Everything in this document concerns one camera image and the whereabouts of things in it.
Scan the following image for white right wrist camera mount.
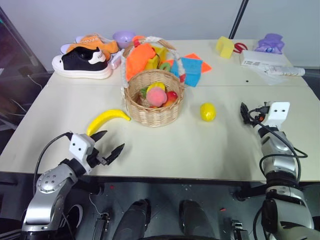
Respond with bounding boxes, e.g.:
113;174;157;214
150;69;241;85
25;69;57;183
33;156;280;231
263;101;291;127

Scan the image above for pink peach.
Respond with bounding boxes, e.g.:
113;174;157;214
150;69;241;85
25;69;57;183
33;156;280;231
145;86;167;107

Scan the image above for dark glass panel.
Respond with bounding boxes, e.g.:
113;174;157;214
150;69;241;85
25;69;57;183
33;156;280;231
0;4;48;131

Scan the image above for red scissors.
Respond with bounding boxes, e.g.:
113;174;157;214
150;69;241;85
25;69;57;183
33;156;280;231
232;42;249;54

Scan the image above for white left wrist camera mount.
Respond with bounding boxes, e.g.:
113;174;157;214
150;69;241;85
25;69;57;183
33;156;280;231
69;133;99;174

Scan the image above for yellow mango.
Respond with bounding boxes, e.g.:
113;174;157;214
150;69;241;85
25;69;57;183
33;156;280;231
147;81;167;93

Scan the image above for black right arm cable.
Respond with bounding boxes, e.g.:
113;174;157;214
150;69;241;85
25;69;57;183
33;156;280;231
253;119;309;181

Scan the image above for black pole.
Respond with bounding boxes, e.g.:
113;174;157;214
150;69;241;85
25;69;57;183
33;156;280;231
228;0;250;40

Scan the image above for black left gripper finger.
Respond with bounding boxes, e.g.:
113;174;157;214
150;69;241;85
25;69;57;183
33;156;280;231
104;143;126;166
92;130;109;146

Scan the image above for yellow box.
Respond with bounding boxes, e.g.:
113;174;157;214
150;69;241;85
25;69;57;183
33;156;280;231
145;45;170;71

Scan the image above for white flat box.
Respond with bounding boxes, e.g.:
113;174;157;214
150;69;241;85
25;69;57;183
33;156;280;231
240;50;294;68

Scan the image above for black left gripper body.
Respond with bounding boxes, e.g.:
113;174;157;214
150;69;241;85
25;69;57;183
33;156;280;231
87;147;109;169

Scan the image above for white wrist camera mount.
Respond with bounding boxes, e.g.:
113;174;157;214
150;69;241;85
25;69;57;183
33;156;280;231
263;101;291;127
69;133;99;174

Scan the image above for pink case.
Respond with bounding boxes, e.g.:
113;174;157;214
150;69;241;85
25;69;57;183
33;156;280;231
109;53;124;70

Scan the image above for red and yellow apple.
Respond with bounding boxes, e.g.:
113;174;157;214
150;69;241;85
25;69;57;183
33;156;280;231
162;90;179;108

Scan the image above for orange and white sneaker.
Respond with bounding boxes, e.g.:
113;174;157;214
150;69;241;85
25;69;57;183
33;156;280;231
60;34;120;61

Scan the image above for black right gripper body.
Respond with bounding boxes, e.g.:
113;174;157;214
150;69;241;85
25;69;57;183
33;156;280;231
247;105;270;129

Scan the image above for wicker fruit basket with handle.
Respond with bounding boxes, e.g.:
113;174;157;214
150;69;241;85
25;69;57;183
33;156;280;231
120;36;187;128

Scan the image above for yellow lemon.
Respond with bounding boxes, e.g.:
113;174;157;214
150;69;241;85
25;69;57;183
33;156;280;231
199;102;217;123

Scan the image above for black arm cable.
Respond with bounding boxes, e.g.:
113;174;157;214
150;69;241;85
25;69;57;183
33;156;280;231
32;131;74;196
253;119;309;181

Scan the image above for orange cloth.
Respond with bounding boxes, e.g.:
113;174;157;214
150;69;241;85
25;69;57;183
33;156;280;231
124;43;157;81

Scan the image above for yellow banana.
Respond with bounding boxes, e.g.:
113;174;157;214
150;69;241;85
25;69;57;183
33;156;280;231
86;108;132;137

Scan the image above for black and white sneaker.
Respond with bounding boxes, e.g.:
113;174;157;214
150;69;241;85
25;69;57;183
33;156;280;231
51;46;114;80

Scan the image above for purple plastic bowl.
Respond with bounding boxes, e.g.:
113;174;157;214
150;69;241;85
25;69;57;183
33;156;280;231
112;29;137;50

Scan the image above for orange paper sheet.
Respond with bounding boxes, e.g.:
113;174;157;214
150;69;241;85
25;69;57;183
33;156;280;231
165;52;213;74

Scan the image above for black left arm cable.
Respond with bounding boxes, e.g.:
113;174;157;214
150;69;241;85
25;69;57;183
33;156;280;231
32;131;74;196

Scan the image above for yellow foam block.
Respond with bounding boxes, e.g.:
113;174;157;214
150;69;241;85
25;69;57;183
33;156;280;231
215;35;235;60

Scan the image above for clear plastic bag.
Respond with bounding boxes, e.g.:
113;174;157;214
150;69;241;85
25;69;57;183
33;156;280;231
258;64;307;86

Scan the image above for blue cloth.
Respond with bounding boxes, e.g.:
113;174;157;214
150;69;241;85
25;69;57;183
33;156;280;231
170;56;204;88

